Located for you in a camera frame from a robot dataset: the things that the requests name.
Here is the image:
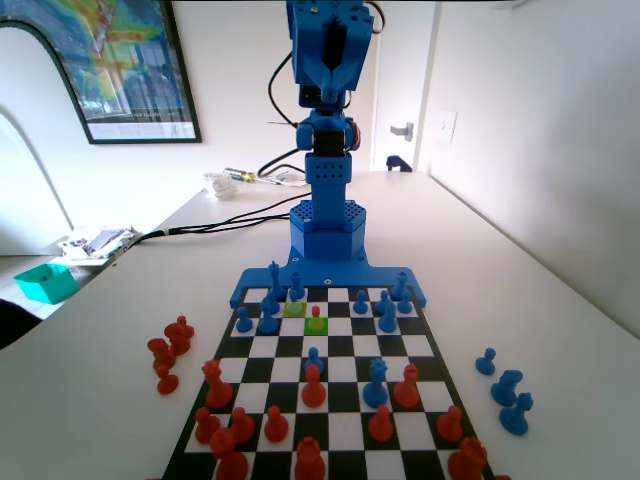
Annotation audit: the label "blue chess king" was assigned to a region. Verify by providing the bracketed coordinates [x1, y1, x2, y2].
[267, 260, 284, 304]

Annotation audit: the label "red chess knight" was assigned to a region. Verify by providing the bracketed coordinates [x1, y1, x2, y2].
[147, 338, 177, 372]
[164, 322, 190, 357]

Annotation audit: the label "blue chess queen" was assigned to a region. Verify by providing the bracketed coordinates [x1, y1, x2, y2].
[362, 358, 390, 409]

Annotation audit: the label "red chess bishop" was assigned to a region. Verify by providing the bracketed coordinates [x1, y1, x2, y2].
[392, 363, 421, 409]

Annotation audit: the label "red chess queen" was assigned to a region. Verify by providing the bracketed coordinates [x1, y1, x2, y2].
[201, 359, 235, 410]

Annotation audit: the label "captured blue chess pieces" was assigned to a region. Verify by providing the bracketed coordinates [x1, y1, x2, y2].
[499, 392, 534, 437]

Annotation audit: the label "white door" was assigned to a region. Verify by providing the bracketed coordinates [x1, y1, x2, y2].
[369, 0, 441, 174]

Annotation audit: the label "black framed map poster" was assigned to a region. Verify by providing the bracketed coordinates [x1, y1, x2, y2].
[0, 0, 203, 146]

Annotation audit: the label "blue base mounting plate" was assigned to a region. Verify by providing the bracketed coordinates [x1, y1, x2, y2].
[228, 244, 430, 309]

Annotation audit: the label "pile of papers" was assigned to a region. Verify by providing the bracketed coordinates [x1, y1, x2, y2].
[53, 224, 145, 267]

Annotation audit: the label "white arched panel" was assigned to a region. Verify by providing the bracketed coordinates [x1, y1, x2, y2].
[0, 19, 94, 257]

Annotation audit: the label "black and white chessboard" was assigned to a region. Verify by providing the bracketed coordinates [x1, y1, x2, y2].
[160, 285, 499, 480]

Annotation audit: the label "teal plastic box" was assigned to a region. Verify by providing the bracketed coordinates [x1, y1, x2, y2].
[13, 263, 81, 306]

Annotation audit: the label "white light switch plate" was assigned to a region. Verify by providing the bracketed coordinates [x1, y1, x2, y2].
[434, 109, 459, 147]

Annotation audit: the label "yellow handled screwdriver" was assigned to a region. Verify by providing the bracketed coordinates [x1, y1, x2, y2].
[223, 167, 262, 184]

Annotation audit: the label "black power cable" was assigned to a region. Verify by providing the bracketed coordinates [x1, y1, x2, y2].
[130, 194, 311, 246]
[112, 215, 294, 255]

